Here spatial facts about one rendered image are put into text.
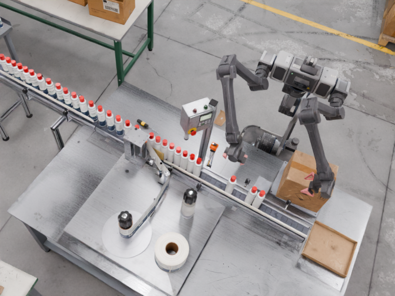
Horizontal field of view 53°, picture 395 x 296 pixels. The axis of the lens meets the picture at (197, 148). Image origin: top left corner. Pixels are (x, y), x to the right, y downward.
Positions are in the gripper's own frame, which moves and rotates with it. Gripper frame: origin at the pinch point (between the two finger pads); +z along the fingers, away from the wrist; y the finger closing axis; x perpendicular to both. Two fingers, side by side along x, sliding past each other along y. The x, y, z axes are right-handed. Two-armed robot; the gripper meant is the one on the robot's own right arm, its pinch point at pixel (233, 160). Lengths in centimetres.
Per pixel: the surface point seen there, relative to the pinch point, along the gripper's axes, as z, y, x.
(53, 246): 97, -104, -73
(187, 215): 28.0, -14.2, -34.0
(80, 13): 42, -183, 110
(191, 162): 16.8, -25.3, -2.9
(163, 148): 17.1, -46.7, -1.0
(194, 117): -25.9, -29.4, 1.5
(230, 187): 21.2, 4.2, -6.3
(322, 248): 38, 75, -13
